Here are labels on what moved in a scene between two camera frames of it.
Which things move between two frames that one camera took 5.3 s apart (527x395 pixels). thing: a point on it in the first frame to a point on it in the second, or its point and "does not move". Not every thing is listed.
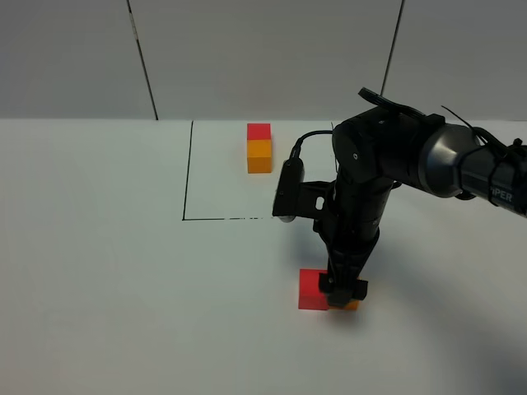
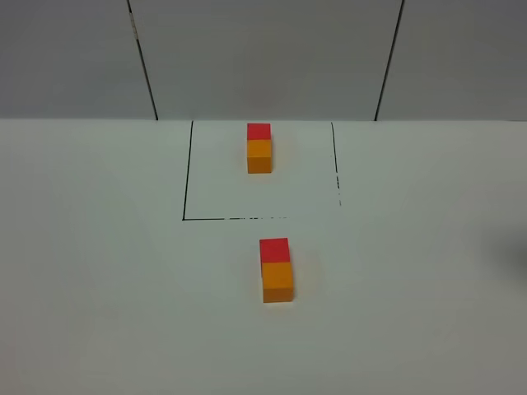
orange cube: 350,305 to 277,282
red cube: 310,296 to 274,250
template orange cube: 259,155 does not move
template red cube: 258,132 does not move
